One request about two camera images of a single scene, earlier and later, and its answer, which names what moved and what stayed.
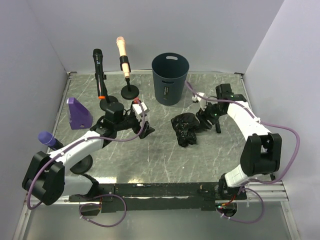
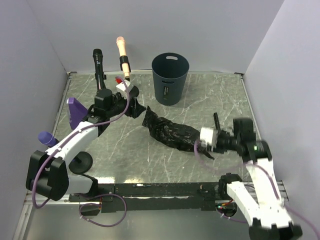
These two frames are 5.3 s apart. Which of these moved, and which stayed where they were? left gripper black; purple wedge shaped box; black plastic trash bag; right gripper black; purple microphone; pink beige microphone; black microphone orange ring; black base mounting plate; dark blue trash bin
Moved: left gripper black; right gripper black; black plastic trash bag
Stayed: dark blue trash bin; black microphone orange ring; purple wedge shaped box; purple microphone; pink beige microphone; black base mounting plate
